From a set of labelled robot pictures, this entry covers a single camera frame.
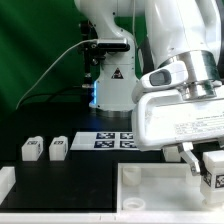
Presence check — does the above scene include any white left obstacle block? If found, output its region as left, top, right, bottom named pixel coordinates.
left=0, top=167, right=16, bottom=205

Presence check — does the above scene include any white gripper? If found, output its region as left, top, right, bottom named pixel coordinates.
left=131, top=61, right=224, bottom=176

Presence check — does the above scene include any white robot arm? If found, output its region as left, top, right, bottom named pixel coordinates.
left=74, top=0, right=224, bottom=175

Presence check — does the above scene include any white front fence bar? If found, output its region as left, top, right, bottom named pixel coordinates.
left=0, top=212, right=224, bottom=224

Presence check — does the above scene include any black cable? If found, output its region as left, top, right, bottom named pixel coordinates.
left=19, top=85, right=88, bottom=107

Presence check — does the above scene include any white marker base plate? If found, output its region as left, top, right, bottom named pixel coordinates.
left=71, top=132, right=136, bottom=150

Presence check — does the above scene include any black camera on stand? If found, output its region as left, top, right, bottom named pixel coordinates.
left=78, top=20, right=130, bottom=88

